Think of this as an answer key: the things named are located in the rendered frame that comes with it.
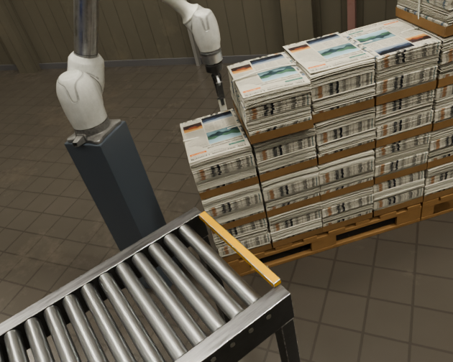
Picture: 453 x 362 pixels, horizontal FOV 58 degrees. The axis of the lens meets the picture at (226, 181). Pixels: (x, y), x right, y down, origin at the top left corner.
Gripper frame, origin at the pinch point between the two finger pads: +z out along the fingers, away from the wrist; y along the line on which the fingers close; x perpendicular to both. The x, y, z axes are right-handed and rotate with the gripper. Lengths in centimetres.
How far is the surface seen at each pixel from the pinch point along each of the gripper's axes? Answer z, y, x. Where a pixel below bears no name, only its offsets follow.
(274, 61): -10.1, 6.8, -28.3
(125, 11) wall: 30, 354, 50
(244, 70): -10.2, 6.3, -13.7
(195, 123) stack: 13.0, 12.6, 13.7
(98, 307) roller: 16, -80, 61
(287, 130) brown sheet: 10.0, -20.9, -23.1
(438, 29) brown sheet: -13, -14, -95
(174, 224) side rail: 16, -52, 33
